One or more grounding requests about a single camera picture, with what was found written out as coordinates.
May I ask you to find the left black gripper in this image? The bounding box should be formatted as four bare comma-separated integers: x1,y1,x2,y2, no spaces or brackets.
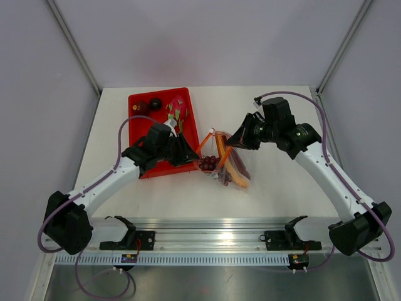
156,133,199,167

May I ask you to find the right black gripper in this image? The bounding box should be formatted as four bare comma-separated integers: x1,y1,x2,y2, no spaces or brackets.
226,113,279,150

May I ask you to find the dark red grape bunch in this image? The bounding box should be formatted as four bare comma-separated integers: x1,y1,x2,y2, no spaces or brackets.
198,156,232,186

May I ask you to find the clear orange zip top bag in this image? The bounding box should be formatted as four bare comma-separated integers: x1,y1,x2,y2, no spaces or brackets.
193,128,251,191

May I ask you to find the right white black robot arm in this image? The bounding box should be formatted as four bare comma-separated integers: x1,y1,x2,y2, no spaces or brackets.
227,92,395,260

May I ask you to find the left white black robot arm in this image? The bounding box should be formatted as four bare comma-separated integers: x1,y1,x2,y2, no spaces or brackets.
38,123,199,255

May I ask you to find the pink dragon fruit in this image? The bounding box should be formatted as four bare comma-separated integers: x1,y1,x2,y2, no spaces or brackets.
165,95,189,133

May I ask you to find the red plastic tray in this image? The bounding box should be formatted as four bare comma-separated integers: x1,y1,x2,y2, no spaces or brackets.
128,87,200,179

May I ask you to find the dark plum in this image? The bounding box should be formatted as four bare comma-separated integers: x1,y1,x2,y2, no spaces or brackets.
149,98,162,111

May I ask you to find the red apple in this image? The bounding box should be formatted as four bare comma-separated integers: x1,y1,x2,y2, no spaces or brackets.
131,101,149,115

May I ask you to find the left small circuit board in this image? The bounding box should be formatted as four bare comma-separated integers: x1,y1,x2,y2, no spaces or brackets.
121,254,138,263

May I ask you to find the small circuit board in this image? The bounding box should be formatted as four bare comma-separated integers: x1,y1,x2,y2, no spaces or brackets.
121,254,138,263
291,254,309,265

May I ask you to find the right small circuit board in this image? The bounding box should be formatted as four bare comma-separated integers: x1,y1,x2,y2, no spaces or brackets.
291,254,309,265

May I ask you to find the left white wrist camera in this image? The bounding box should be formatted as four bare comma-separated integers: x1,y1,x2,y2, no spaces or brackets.
164,119,177,137

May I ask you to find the aluminium mounting rail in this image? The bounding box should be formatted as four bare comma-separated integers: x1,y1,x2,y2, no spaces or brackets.
42,219,383,252

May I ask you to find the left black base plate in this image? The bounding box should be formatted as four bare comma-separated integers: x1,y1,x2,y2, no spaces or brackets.
99,230,156,251

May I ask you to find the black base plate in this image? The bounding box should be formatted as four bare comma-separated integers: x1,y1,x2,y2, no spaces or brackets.
259,230,322,251
99,230,156,251

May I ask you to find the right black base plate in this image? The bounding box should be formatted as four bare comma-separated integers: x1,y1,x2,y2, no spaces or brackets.
259,230,322,251

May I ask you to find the white slotted cable duct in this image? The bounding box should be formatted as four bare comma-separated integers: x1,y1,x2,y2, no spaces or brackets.
55,253,289,267

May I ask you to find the left aluminium corner post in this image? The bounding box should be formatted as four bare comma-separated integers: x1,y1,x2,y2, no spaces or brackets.
44,0,102,99

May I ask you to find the aluminium corner post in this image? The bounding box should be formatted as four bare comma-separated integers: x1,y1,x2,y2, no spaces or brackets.
316,0,375,97
44,0,102,99

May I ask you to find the right aluminium corner post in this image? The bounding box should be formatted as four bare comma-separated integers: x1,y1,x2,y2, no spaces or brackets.
316,0,375,97

